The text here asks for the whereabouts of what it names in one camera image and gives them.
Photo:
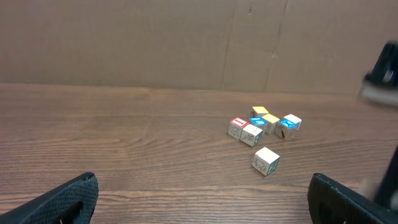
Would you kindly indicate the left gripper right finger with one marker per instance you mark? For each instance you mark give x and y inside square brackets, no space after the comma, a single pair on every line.
[330,202]

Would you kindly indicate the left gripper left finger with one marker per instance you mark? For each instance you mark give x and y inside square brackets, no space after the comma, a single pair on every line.
[72,202]

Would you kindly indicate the white block frog picture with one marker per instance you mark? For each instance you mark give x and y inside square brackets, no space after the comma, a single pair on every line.
[265,161]

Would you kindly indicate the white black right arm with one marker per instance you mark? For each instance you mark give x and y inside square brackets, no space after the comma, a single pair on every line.
[386,193]

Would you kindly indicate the blue X block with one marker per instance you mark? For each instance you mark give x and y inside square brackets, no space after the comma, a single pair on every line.
[285,129]

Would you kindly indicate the white block far right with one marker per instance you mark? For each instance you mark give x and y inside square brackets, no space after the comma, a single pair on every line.
[293,118]

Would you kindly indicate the yellow block near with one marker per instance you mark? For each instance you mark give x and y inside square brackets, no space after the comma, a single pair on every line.
[271,123]

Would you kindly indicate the yellow block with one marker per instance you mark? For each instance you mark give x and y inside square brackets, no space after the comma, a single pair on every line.
[258,111]
[271,123]

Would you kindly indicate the white block green side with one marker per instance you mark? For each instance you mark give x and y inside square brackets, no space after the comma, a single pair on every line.
[251,135]

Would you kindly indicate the blue letter block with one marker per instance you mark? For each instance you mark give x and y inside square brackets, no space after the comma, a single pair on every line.
[259,122]

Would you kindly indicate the yellow block far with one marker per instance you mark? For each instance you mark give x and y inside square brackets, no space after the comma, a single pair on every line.
[258,111]

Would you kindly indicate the red I block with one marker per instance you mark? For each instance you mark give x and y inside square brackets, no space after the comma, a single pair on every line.
[236,126]

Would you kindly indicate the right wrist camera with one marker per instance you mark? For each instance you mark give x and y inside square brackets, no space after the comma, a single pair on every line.
[380,84]

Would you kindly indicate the cardboard wall panel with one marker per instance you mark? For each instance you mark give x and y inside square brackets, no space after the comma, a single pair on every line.
[296,46]

